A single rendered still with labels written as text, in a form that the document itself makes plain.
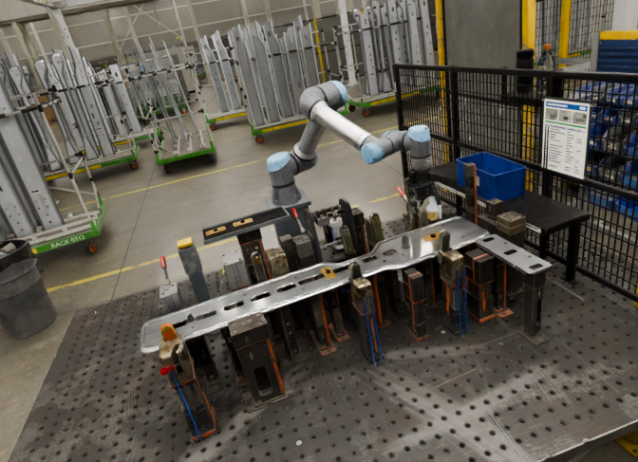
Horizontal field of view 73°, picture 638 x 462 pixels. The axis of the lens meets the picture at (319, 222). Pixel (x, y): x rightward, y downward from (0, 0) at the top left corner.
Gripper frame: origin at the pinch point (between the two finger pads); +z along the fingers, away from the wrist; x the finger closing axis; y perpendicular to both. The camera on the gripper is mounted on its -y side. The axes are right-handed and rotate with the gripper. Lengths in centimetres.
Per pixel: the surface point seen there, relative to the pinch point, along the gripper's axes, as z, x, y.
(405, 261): 11.0, 9.9, 18.4
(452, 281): 16.1, 24.4, 8.3
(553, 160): -7, 5, -55
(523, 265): 11.5, 35.6, -12.9
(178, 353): 4, 24, 103
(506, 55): -26, -143, -159
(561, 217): 9.1, 21.2, -43.8
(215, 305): 10, -4, 90
